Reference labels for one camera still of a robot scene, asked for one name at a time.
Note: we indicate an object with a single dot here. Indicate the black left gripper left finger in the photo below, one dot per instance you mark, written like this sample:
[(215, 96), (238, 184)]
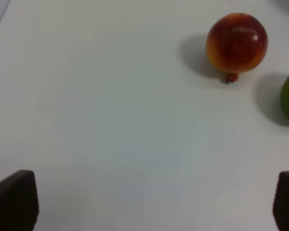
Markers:
[(19, 204)]

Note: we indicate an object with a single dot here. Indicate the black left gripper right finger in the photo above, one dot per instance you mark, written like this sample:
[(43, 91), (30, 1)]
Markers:
[(281, 202)]

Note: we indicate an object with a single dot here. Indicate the red pomegranate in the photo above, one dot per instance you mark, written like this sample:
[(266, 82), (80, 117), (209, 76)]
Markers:
[(237, 43)]

